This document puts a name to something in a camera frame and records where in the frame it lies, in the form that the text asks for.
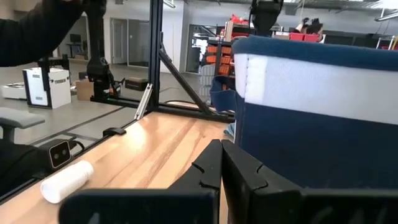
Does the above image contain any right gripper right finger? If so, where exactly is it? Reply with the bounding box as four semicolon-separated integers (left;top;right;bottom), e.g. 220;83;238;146
221;139;398;224

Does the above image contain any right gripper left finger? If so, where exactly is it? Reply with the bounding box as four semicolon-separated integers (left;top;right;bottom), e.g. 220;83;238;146
58;139;223;224

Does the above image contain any blue white striped fabric basket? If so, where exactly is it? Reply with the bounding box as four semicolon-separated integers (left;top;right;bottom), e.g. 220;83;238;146
210;34;398;190

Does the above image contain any shelf with orange bins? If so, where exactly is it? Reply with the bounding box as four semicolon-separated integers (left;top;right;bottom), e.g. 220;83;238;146
198;39;234;97

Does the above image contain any light blue soft item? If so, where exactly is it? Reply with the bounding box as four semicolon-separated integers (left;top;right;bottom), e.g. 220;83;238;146
223;122;236;138

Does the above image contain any black table clamp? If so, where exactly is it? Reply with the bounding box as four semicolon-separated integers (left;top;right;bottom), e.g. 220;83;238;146
102;126;127;138

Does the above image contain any ceiling light strip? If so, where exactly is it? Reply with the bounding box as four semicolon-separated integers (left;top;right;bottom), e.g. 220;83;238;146
374;10;398;22

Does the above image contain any black case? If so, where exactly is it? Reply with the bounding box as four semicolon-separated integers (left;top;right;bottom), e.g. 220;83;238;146
124;77;149;91

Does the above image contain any white plastic pill bottle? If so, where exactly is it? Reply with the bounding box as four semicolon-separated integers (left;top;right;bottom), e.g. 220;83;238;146
40;160;95;205

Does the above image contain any brown cardboard box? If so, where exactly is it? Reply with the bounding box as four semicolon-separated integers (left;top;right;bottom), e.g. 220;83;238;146
75;78;95;101

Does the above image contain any white box black print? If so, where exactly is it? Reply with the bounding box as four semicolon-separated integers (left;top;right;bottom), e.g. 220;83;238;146
22;67;72;110

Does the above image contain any grey chair armrest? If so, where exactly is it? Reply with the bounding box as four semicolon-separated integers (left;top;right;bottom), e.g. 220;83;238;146
0;107;46;144

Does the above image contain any flat white box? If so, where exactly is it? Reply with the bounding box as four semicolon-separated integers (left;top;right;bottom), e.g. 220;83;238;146
0;82;27;100

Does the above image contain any silver metal bracket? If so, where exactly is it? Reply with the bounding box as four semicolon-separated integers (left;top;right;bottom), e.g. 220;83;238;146
134;83;154;121

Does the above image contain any black aluminium frame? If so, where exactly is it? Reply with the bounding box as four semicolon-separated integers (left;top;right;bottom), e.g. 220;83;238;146
90;0;236;124

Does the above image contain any black camera cable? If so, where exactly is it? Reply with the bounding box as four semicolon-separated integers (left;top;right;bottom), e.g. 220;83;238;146
70;139;85;153

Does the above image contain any black table-level camera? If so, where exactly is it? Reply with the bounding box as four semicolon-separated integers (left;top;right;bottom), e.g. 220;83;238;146
39;139;74;170

